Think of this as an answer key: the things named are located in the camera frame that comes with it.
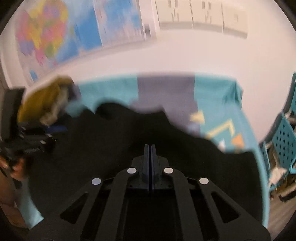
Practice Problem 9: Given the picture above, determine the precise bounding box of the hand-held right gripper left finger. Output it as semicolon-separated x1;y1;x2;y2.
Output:
28;144;152;241

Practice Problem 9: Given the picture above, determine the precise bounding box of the black jacket with gold buttons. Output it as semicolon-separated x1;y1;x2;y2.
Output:
21;102;264;241

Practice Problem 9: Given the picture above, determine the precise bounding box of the person's left forearm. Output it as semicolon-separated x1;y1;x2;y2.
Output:
0;170;27;229

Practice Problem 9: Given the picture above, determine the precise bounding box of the cream cloth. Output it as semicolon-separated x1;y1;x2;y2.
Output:
40;91;68;127

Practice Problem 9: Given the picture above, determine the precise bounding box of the person's left hand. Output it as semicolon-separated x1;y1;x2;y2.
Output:
0;156;27;180

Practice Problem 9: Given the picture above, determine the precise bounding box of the white wall socket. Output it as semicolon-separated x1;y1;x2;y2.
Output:
191;0;224;32
155;0;193;29

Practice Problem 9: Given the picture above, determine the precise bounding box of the colourful wall map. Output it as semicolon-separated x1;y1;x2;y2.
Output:
15;0;155;81

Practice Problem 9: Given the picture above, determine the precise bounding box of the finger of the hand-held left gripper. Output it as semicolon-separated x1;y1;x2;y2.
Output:
20;124;68;153

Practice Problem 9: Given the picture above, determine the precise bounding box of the pile of pale clothes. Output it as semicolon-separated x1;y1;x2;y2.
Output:
268;148;296;202

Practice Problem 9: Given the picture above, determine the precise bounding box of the brown garment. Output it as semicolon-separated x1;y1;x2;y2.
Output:
17;76;74;123

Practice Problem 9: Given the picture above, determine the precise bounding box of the white wall switch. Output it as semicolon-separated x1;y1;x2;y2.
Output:
222;3;248;39

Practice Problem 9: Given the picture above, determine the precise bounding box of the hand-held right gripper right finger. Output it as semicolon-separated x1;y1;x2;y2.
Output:
151;144;271;241

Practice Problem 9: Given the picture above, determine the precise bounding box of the blue plastic basket rack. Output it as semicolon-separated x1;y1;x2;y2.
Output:
262;72;296;186

